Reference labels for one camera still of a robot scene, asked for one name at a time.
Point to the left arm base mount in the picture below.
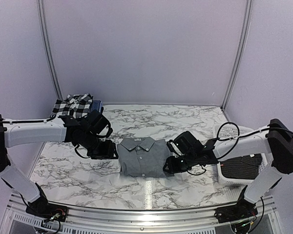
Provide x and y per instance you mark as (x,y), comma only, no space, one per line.
(49,212)

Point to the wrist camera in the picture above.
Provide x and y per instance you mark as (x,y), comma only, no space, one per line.
(184,143)
(98,124)

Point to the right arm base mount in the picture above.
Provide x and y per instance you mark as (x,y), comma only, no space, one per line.
(238,211)

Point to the aluminium front frame rail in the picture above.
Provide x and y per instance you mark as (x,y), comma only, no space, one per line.
(86,220)

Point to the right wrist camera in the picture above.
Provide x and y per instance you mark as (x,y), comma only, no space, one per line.
(184,143)

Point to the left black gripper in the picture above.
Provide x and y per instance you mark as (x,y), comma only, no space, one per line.
(107,152)

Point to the grey long sleeve shirt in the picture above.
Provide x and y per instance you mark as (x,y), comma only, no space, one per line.
(143,157)

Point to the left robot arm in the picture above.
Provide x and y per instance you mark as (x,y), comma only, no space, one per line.
(53,129)

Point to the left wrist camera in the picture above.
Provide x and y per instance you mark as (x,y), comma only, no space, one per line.
(98,124)

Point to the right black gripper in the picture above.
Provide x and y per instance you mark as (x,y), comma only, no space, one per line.
(173,167)

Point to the black white plaid shirt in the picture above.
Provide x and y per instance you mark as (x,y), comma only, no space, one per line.
(76,106)

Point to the right aluminium corner post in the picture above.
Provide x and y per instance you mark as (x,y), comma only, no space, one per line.
(239,54)

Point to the blue shirt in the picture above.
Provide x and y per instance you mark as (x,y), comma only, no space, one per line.
(96,105)

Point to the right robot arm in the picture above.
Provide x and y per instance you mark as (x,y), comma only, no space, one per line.
(273,142)

